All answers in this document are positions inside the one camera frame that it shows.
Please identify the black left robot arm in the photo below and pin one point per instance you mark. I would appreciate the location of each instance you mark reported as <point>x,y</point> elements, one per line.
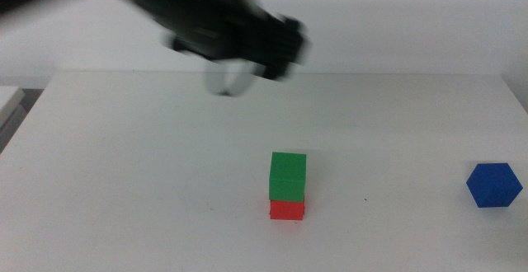
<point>194,12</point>

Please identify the green cube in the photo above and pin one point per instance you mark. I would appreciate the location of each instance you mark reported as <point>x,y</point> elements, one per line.
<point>287,175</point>

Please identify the white side table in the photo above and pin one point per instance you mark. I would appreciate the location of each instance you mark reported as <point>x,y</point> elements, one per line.
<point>8,99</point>

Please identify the red cube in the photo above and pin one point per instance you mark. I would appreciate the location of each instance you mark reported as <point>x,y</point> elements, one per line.
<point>287,211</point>

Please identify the blue cube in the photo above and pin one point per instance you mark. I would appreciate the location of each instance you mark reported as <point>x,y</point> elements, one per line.
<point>493,185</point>

